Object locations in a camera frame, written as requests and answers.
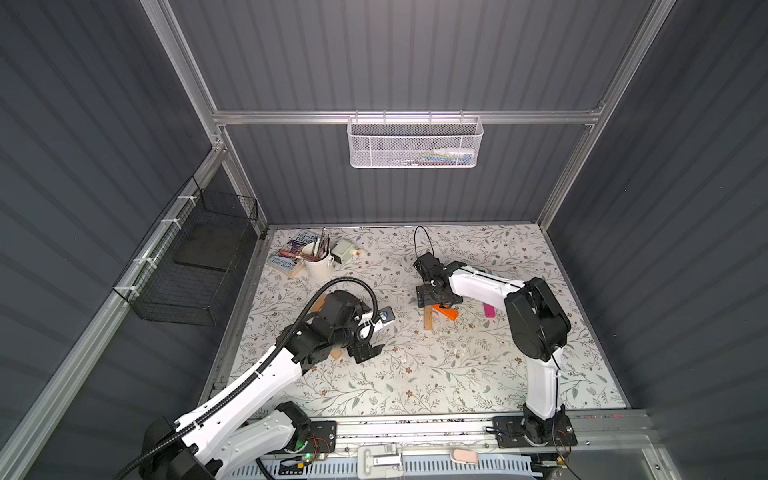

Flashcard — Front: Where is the orange building block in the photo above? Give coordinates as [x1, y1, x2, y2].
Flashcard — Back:
[432, 305, 459, 322]

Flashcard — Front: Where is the blue book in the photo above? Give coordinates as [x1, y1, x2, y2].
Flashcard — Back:
[266, 230, 318, 278]

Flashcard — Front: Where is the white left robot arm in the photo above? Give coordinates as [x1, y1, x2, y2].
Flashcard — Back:
[138, 290, 395, 479]

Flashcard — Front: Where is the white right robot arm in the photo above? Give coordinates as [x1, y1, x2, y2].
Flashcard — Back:
[414, 252, 578, 449]

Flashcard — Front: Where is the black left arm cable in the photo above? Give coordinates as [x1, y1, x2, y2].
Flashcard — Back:
[112, 276, 380, 480]

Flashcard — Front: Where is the white pen cup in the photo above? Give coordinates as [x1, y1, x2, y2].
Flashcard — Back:
[301, 244, 335, 283]

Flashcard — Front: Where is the black wire mesh basket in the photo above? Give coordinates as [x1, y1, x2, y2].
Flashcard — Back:
[113, 181, 259, 327]

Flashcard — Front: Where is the white wire mesh basket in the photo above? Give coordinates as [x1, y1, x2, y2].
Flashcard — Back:
[346, 115, 484, 169]

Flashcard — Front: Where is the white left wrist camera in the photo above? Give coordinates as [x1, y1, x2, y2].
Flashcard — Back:
[358, 307, 396, 340]

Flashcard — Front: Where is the pale green small box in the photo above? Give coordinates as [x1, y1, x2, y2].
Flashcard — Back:
[331, 239, 360, 265]

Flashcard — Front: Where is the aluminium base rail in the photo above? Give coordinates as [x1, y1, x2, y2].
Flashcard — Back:
[158, 410, 655, 480]

